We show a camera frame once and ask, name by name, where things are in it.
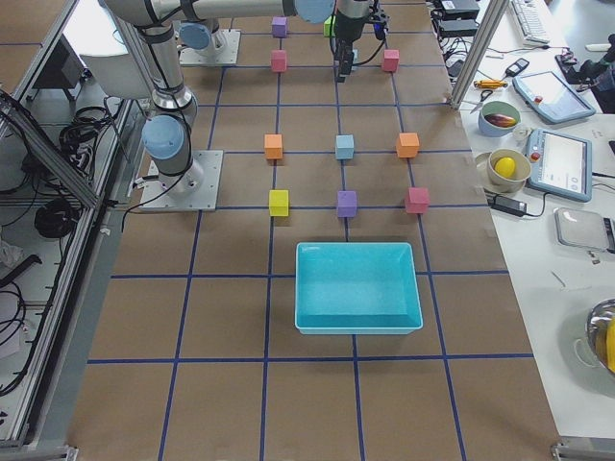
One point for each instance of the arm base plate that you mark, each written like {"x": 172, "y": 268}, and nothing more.
{"x": 201, "y": 47}
{"x": 197, "y": 190}

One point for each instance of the purple block right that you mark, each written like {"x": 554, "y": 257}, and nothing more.
{"x": 347, "y": 204}

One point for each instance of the blue bowl with fruit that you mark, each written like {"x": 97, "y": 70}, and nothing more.
{"x": 497, "y": 119}

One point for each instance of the steel bowl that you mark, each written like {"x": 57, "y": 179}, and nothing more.
{"x": 595, "y": 349}

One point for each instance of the pink block near left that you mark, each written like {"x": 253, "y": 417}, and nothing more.
{"x": 390, "y": 60}

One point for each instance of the orange block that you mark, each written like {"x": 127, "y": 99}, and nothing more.
{"x": 407, "y": 145}
{"x": 273, "y": 146}

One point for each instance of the cyan tray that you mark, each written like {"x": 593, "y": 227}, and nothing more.
{"x": 364, "y": 288}

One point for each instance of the cream bowl with lemon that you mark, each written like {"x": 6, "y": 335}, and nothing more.
{"x": 507, "y": 170}

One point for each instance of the grey scale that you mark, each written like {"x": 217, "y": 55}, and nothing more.
{"x": 584, "y": 229}

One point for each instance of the teach pendant near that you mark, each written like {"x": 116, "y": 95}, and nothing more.
{"x": 560, "y": 164}

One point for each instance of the pink block far left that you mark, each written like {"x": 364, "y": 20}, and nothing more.
{"x": 278, "y": 60}

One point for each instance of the orange block far right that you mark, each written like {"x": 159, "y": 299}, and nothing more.
{"x": 273, "y": 146}

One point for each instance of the yellow block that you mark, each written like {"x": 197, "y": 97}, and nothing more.
{"x": 278, "y": 203}

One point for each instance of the pink block near right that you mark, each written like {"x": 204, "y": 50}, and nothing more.
{"x": 417, "y": 200}

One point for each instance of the purple block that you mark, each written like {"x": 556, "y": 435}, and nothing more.
{"x": 279, "y": 27}
{"x": 347, "y": 204}

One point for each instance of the aluminium frame post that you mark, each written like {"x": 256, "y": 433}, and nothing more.
{"x": 487, "y": 28}

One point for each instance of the purple block left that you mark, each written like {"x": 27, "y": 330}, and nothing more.
{"x": 279, "y": 27}

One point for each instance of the white keyboard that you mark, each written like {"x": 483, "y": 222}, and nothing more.
{"x": 528, "y": 22}

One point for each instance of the green block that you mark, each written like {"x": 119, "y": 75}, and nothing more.
{"x": 328, "y": 26}

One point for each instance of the yellow handled tool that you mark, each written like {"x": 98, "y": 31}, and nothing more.
{"x": 489, "y": 84}

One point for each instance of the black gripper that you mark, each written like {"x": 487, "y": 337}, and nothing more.
{"x": 349, "y": 27}

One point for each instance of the scissors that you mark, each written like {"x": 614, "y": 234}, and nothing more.
{"x": 484, "y": 95}

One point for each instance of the black power adapter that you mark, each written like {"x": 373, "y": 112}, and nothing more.
{"x": 508, "y": 205}

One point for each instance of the teach pendant far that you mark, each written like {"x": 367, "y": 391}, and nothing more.
{"x": 551, "y": 97}

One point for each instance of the teach pendant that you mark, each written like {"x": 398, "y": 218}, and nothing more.
{"x": 560, "y": 164}
{"x": 551, "y": 97}

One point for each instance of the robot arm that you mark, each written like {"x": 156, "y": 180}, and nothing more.
{"x": 348, "y": 20}
{"x": 167, "y": 136}

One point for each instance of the orange block near right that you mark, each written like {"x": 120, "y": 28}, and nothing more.
{"x": 407, "y": 145}

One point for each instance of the pink block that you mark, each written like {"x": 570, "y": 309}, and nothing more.
{"x": 417, "y": 200}
{"x": 278, "y": 60}
{"x": 390, "y": 60}

